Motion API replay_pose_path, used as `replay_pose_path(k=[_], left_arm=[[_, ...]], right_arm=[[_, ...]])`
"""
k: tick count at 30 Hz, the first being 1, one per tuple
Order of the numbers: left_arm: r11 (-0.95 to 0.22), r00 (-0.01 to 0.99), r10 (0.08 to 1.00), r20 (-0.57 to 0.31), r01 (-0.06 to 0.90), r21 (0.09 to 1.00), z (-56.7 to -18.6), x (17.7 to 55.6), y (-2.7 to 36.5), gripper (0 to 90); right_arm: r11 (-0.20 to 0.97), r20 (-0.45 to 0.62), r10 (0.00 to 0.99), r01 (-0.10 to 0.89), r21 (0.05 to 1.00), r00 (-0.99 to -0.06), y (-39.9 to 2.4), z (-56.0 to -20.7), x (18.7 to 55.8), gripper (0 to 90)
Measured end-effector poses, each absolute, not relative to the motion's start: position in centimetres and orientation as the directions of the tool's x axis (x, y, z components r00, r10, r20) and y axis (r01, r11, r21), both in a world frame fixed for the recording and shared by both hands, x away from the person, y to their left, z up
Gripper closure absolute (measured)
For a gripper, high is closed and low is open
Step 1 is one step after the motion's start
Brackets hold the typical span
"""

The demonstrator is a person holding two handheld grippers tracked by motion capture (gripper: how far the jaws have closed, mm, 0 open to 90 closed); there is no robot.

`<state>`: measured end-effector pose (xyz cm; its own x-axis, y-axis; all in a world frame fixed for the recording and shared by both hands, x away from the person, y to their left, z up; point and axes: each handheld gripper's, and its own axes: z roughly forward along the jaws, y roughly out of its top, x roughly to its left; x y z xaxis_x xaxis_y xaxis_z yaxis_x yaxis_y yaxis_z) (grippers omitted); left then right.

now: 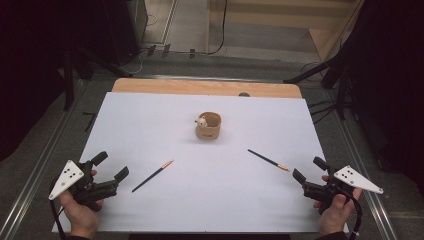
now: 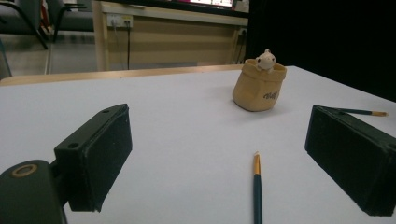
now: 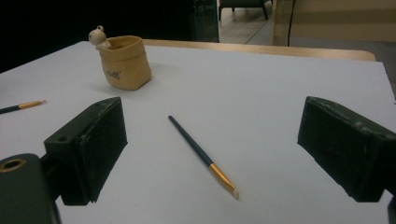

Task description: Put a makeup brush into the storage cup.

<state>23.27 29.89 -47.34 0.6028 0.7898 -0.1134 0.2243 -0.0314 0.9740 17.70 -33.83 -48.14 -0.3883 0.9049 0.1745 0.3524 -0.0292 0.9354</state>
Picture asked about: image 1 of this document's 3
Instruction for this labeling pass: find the dark curtain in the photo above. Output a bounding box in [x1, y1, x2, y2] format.
[339, 0, 424, 198]
[0, 0, 113, 163]

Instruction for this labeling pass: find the person's left hand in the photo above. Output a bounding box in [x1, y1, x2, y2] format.
[58, 190, 105, 240]

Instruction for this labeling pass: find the black cabinet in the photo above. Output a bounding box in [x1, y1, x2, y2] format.
[101, 0, 150, 66]

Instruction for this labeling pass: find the wooden chopstick holder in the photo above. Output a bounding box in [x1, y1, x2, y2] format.
[195, 111, 223, 140]

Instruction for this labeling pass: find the metal floor rail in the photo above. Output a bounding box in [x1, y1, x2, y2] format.
[0, 79, 88, 240]
[324, 89, 399, 240]

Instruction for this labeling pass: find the wooden table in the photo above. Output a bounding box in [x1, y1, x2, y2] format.
[111, 78, 303, 99]

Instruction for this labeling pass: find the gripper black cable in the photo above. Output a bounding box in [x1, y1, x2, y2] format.
[49, 199, 68, 240]
[339, 191, 364, 240]

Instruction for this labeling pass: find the black hanging cable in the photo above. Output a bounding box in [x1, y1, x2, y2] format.
[207, 0, 229, 56]

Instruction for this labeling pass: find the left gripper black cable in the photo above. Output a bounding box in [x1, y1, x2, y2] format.
[49, 199, 68, 240]

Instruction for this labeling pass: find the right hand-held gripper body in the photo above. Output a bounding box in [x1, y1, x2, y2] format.
[302, 165, 384, 215]

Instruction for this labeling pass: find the white table mat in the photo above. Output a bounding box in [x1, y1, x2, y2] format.
[51, 92, 350, 234]

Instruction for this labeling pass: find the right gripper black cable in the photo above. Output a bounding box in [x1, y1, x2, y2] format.
[339, 191, 364, 240]

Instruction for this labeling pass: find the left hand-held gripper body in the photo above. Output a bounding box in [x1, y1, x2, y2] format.
[48, 159, 120, 213]

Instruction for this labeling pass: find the black metal stand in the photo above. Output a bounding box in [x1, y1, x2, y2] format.
[283, 56, 354, 122]
[61, 46, 134, 112]

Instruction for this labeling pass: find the light wooden shelf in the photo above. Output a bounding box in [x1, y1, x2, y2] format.
[204, 0, 365, 63]

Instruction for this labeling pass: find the person's right hand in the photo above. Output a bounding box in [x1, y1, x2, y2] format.
[313, 189, 363, 237]

